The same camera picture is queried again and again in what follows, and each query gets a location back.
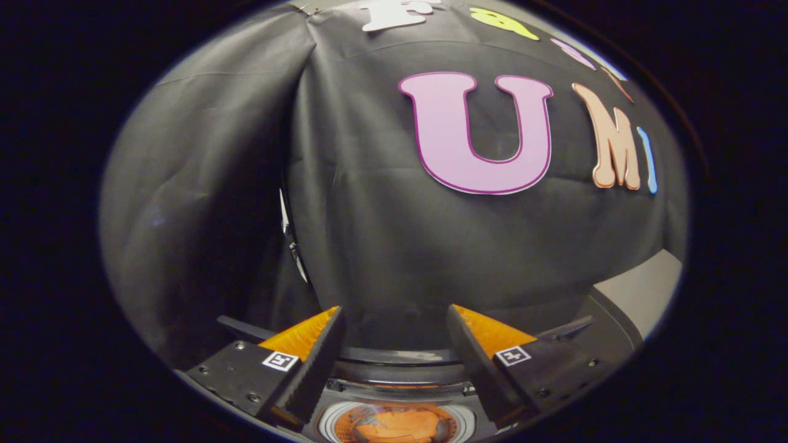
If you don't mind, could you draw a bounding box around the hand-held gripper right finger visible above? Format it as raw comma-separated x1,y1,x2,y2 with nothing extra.
446,303,616,428

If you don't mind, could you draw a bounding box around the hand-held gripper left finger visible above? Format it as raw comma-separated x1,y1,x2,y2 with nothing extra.
185,306,347,431

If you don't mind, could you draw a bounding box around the yellow shirt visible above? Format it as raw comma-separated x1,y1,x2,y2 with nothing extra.
336,406,456,443

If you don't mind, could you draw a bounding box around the black backdrop cloth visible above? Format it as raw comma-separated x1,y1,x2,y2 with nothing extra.
98,0,690,370

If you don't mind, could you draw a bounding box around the white cabinet with dark top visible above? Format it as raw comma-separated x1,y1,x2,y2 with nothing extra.
582,249,684,361

